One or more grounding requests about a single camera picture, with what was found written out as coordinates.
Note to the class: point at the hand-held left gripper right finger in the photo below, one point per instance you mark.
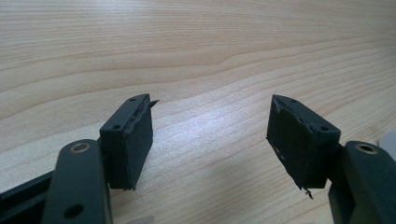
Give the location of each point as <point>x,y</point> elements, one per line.
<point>295,146</point>

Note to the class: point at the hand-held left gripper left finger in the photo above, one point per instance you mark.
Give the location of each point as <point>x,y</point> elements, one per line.
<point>124,146</point>

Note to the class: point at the pale grey object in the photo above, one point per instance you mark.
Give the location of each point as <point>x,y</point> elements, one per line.
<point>389,143</point>

